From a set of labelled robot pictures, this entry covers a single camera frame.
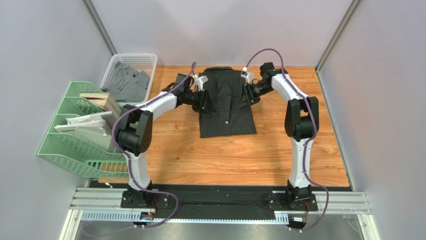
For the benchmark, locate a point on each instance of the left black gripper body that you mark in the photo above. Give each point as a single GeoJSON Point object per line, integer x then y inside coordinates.
{"type": "Point", "coordinates": [198, 104]}

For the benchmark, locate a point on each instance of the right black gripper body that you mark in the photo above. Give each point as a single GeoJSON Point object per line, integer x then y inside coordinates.
{"type": "Point", "coordinates": [245, 93]}

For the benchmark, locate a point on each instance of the dark pinstriped long sleeve shirt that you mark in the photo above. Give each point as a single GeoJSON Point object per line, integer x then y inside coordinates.
{"type": "Point", "coordinates": [224, 86]}

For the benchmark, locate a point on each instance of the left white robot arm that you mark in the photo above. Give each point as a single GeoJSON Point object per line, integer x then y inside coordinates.
{"type": "Point", "coordinates": [134, 128]}

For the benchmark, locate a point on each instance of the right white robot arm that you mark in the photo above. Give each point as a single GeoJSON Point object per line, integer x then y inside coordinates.
{"type": "Point", "coordinates": [301, 125]}

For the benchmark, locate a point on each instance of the white plastic basket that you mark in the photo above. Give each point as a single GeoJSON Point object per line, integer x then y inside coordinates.
{"type": "Point", "coordinates": [141, 62]}

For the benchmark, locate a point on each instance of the grey shirt in basket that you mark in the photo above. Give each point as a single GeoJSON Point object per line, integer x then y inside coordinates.
{"type": "Point", "coordinates": [128, 85]}

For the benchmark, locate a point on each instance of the wooden block in rack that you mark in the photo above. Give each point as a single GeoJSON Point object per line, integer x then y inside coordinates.
{"type": "Point", "coordinates": [103, 100]}

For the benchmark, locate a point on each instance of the green file organizer rack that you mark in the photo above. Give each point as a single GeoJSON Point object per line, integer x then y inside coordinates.
{"type": "Point", "coordinates": [73, 154]}

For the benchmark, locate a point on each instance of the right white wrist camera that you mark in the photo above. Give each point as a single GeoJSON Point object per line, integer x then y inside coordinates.
{"type": "Point", "coordinates": [247, 75]}

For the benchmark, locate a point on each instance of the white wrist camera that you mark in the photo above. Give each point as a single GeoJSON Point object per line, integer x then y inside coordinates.
{"type": "Point", "coordinates": [247, 75]}
{"type": "Point", "coordinates": [199, 82]}

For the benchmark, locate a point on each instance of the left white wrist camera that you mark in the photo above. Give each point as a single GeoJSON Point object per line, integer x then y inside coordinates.
{"type": "Point", "coordinates": [199, 82]}

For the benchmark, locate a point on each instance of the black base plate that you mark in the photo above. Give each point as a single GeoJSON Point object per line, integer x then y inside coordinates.
{"type": "Point", "coordinates": [215, 202]}

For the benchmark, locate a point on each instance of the aluminium rail frame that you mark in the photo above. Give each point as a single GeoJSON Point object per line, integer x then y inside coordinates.
{"type": "Point", "coordinates": [343, 214]}

